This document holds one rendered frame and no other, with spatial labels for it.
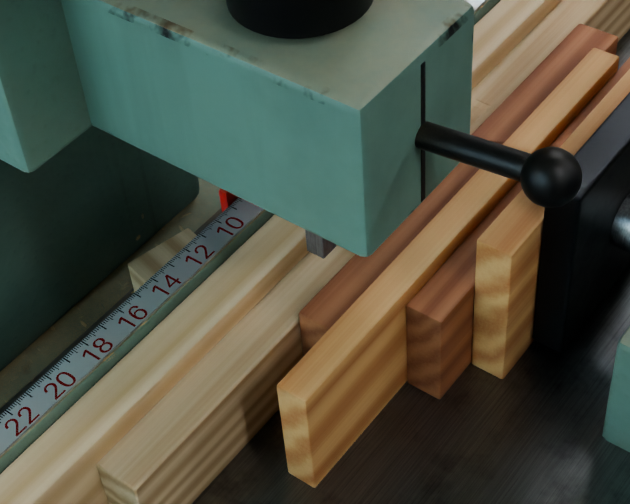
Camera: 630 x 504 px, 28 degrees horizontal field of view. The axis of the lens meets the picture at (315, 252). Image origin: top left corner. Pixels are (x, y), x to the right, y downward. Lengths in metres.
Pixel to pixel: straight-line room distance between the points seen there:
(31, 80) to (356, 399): 0.17
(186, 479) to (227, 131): 0.14
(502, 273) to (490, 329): 0.04
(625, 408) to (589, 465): 0.03
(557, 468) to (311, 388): 0.11
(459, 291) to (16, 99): 0.19
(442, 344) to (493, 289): 0.03
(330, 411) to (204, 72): 0.14
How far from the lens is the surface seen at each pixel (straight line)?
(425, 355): 0.51
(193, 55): 0.44
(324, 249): 0.51
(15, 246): 0.66
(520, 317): 0.52
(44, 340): 0.71
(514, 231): 0.49
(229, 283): 0.51
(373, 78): 0.41
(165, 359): 0.49
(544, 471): 0.51
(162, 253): 0.68
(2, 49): 0.46
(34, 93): 0.48
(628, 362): 0.48
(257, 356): 0.50
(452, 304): 0.50
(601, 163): 0.49
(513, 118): 0.59
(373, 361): 0.49
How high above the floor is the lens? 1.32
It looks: 46 degrees down
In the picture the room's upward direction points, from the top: 5 degrees counter-clockwise
